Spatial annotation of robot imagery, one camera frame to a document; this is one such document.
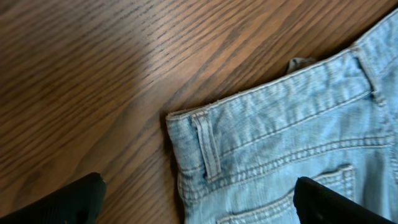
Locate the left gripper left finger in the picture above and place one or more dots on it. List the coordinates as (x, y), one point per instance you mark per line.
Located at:
(78, 202)

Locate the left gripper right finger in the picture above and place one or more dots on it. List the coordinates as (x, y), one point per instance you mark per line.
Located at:
(316, 203)

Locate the light blue denim shorts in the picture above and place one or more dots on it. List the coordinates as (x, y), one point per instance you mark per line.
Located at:
(334, 121)

